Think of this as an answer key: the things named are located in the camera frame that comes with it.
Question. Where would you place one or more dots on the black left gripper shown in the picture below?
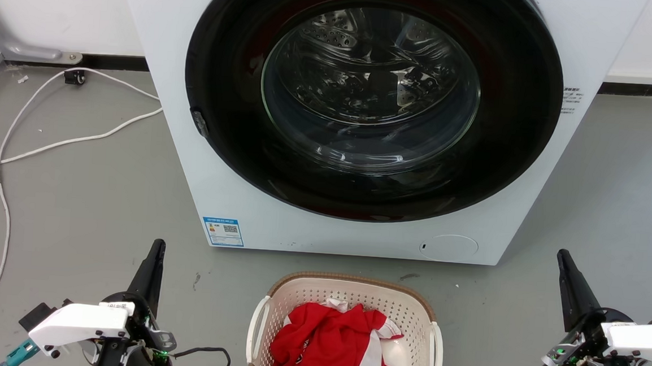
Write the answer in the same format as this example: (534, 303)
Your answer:
(142, 358)

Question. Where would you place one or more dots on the round white filter cover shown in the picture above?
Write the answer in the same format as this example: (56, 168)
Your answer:
(449, 247)

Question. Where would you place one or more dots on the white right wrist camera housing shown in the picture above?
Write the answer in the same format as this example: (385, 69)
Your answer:
(645, 338)

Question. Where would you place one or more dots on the blue energy label sticker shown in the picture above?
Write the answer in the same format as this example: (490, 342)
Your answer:
(223, 231)

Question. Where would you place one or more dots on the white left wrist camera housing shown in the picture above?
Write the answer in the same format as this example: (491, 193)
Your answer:
(80, 322)

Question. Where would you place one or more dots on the black baseboard strip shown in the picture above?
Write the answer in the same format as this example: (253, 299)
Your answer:
(112, 62)
(648, 90)

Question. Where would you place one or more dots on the white front-load washing machine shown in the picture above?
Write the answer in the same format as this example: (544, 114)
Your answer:
(171, 37)

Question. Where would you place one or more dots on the red and white garment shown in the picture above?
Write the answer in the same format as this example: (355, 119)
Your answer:
(327, 347)

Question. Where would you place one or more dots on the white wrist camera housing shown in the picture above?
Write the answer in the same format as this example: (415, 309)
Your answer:
(80, 322)
(645, 338)

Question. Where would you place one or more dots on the black round washer door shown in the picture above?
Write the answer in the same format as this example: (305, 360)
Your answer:
(226, 143)

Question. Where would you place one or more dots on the cream perforated laundry basket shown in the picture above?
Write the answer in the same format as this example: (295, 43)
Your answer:
(409, 307)

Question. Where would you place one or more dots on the black text warning label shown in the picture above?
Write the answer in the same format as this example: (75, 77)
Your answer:
(570, 101)

